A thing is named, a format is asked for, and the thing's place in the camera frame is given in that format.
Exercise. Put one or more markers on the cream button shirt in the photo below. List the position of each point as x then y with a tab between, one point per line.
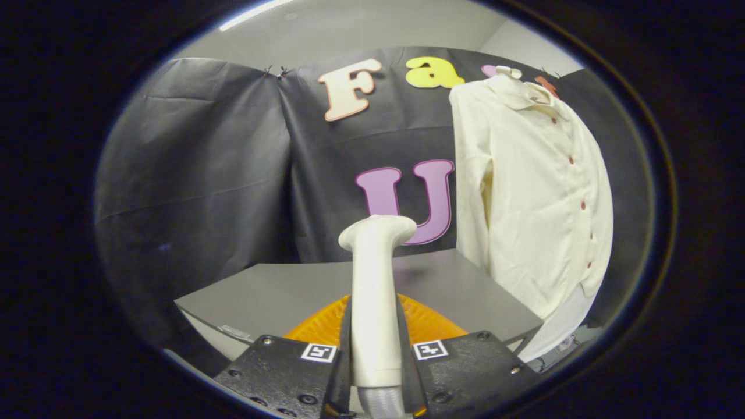
535	203

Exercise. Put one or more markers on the black binder clip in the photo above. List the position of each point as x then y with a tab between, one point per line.
275	71
550	73

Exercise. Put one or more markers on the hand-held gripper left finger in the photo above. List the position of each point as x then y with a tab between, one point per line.
291	372

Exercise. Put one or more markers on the ceiling light panel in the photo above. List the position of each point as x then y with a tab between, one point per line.
253	14

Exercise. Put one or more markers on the white garment steamer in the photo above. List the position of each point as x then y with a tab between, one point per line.
375	302

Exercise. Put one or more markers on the grey cabinet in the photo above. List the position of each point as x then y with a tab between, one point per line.
279	291

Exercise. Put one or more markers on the black backdrop cloth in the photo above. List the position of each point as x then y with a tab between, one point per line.
204	174

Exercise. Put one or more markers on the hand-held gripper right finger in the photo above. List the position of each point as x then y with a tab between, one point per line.
465	372

